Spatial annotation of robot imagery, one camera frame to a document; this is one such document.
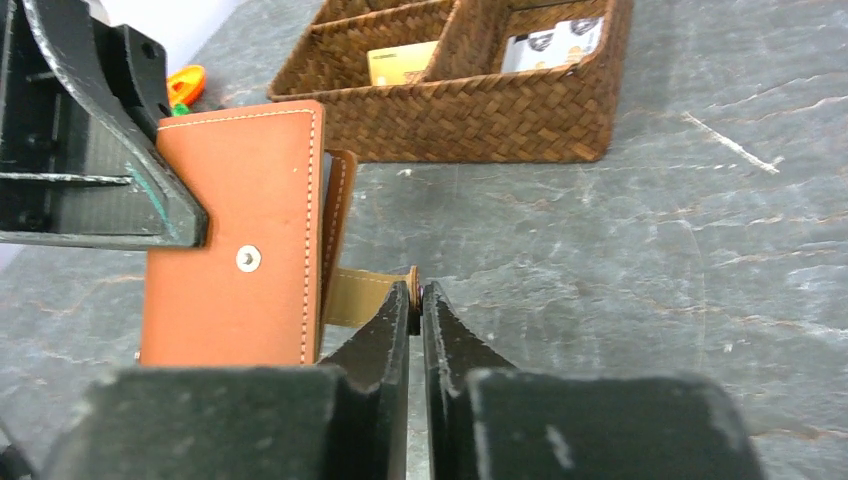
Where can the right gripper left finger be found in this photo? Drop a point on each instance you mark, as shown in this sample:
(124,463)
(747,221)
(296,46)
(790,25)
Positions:
(343,418)

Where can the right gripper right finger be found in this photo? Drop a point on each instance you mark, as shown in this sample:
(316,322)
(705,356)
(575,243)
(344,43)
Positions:
(492,420)

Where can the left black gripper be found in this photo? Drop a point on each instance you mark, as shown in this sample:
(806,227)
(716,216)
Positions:
(93,93)

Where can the brown leather card holder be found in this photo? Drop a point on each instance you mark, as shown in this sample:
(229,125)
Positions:
(267,279)

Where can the gold card in basket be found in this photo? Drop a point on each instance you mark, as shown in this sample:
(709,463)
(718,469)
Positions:
(399,65)

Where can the white cards in basket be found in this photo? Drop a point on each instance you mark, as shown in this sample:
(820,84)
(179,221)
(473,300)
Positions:
(565,44)

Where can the green toy block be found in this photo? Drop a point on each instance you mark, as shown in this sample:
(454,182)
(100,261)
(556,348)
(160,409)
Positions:
(180,109)

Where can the orange plastic letter toy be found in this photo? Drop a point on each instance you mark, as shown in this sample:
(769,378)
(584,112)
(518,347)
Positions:
(186,85)

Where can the brown wicker divided basket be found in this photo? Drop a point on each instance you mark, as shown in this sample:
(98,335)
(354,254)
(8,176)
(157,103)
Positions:
(461,107)

